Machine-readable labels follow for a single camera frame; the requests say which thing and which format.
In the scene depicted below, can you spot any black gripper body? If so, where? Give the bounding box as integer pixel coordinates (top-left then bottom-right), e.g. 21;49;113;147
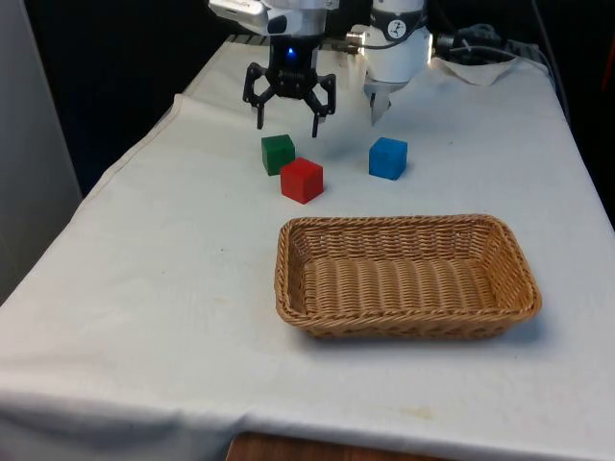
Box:
266;34;322;101

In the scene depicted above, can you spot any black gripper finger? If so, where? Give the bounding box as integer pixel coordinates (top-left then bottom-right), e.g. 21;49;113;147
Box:
305;73;337;139
241;61;277;131

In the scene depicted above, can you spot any wicker basket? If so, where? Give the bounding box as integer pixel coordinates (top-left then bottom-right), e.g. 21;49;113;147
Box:
274;214;543;341

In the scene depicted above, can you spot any green cube block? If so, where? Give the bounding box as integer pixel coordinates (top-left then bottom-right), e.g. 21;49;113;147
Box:
260;133;296;177

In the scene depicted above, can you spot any red cube block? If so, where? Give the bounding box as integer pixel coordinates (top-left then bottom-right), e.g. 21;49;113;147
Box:
280;157;324;206

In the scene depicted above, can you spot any blue cube block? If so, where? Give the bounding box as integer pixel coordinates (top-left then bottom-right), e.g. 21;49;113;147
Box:
368;136;408;182

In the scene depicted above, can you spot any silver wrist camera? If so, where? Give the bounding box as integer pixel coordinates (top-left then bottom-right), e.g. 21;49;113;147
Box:
208;0;289;37

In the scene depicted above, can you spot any black cable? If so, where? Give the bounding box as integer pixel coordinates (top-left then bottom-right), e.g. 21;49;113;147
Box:
531;0;571;121

